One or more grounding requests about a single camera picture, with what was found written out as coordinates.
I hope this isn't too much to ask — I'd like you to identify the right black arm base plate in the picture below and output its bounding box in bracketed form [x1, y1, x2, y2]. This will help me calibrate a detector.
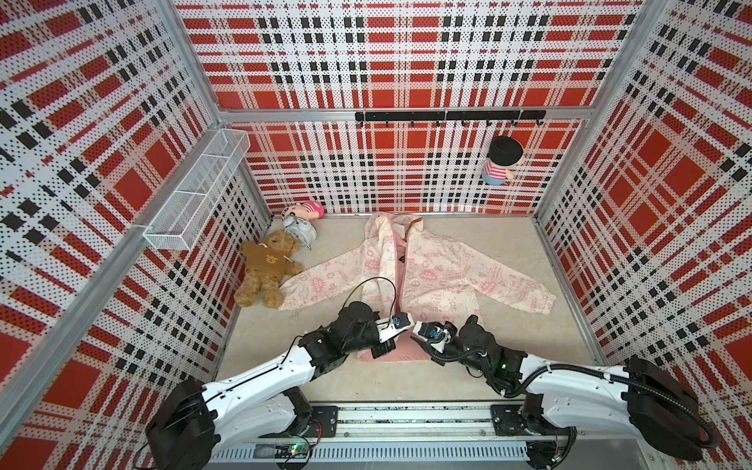
[491, 403, 569, 437]

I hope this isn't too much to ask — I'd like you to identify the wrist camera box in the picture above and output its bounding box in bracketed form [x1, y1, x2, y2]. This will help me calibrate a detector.
[412, 321, 456, 352]
[376, 313, 414, 343]

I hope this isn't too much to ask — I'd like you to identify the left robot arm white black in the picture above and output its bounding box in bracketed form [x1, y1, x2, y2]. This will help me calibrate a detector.
[145, 302, 413, 469]

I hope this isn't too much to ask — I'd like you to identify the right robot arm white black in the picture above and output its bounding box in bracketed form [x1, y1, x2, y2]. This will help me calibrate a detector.
[412, 315, 720, 461]

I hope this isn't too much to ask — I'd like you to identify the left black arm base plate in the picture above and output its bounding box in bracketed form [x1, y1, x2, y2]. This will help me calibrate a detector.
[303, 405, 340, 439]

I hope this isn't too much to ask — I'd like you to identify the green circuit board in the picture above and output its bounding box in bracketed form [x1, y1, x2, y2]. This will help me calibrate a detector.
[274, 444, 309, 460]

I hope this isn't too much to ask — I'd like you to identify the white wire mesh basket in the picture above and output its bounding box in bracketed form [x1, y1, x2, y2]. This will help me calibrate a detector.
[144, 128, 250, 251]

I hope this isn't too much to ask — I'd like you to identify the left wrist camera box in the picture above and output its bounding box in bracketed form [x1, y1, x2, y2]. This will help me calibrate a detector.
[376, 313, 414, 343]

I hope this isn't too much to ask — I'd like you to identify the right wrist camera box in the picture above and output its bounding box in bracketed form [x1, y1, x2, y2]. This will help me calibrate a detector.
[412, 321, 456, 352]

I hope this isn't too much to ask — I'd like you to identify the aluminium front rail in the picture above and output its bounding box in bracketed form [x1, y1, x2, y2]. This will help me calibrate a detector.
[205, 401, 671, 469]

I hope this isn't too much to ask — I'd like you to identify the black-haired striped doll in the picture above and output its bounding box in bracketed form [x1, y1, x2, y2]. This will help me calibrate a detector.
[481, 135, 524, 186]

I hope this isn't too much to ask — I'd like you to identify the cream pink printed jacket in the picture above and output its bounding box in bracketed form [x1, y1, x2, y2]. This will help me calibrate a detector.
[281, 213, 556, 326]

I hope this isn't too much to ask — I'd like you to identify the black wall hook rail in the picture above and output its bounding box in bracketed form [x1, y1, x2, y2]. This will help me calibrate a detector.
[354, 110, 546, 123]

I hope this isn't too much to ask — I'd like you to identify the brown teddy bear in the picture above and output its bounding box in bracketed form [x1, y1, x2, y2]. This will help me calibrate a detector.
[234, 231, 303, 309]

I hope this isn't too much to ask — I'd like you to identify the pink plush doll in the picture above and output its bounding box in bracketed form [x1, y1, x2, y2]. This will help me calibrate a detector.
[282, 200, 325, 221]

